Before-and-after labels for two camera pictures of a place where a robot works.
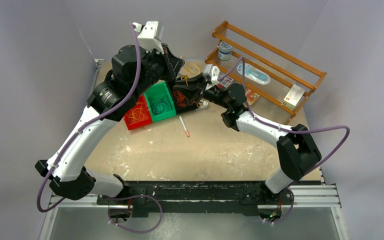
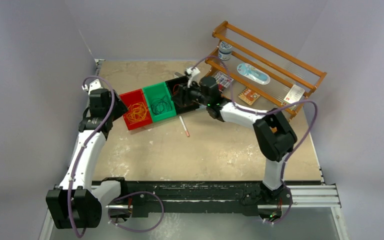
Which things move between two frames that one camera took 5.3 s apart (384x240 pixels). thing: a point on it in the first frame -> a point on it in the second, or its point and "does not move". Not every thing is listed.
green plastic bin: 160,102 does not move
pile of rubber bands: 135,113 does not move
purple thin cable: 160,106 does not move
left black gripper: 172,64 -> 121,109
